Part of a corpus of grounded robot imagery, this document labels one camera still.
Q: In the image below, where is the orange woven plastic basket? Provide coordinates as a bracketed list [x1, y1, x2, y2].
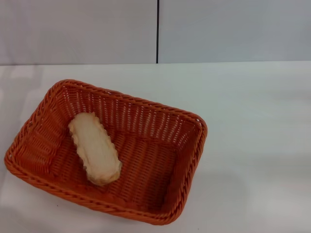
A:
[3, 79, 208, 224]

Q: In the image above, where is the striped orange cream bread roll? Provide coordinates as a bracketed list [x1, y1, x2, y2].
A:
[68, 112, 122, 187]

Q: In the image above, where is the black vertical wall strip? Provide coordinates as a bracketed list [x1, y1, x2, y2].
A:
[155, 0, 161, 64]

